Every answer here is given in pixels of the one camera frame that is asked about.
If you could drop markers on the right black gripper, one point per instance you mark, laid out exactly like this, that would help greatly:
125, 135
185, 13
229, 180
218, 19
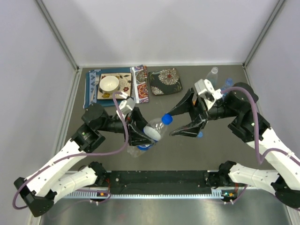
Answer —
198, 111

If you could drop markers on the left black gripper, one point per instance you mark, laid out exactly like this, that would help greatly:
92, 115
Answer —
136, 138

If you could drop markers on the red-blue label water bottle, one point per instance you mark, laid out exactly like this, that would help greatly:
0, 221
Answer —
155, 130

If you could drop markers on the green label water bottle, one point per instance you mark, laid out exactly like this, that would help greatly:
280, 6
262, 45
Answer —
212, 76

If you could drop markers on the blue label water bottle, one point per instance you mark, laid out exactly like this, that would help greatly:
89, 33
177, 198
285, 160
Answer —
228, 83

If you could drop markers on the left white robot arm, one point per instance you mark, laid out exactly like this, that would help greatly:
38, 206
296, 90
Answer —
41, 190

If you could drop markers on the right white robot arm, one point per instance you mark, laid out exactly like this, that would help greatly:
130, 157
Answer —
256, 132

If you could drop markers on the beige floral square plate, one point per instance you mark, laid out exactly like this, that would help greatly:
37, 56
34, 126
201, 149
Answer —
125, 80

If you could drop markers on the cream ceramic bowl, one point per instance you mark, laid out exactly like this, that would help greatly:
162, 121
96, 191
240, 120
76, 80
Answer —
109, 84

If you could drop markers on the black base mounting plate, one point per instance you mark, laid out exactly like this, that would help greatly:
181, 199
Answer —
162, 182

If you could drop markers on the silver fork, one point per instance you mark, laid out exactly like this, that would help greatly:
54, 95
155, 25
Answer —
93, 98

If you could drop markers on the blue patterned placemat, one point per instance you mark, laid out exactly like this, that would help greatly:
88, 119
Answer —
139, 92

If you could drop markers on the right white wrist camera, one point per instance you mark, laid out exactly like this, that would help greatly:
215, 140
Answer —
206, 91

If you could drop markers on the aluminium slotted rail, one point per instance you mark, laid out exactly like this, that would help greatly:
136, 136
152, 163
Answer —
101, 190

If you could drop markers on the left aluminium corner post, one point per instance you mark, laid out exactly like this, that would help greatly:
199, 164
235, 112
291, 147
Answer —
44, 11

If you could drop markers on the aluminium corner post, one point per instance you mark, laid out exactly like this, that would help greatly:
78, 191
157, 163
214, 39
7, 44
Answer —
275, 12
44, 11

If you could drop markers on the right aluminium corner post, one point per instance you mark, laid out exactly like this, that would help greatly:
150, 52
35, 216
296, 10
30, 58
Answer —
275, 12

